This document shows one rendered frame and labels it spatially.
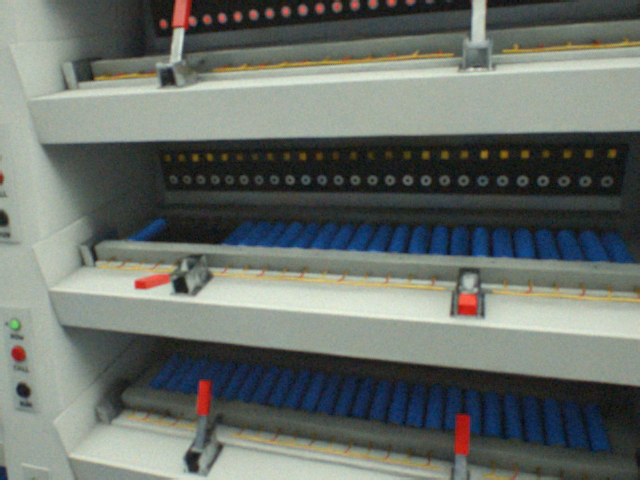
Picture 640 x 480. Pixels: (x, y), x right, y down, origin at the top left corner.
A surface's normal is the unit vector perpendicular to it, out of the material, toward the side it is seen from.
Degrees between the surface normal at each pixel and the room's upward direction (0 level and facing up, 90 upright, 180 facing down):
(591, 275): 106
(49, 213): 90
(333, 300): 16
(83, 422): 90
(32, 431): 90
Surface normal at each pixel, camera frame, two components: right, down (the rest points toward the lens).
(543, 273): -0.27, 0.43
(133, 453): -0.09, -0.90
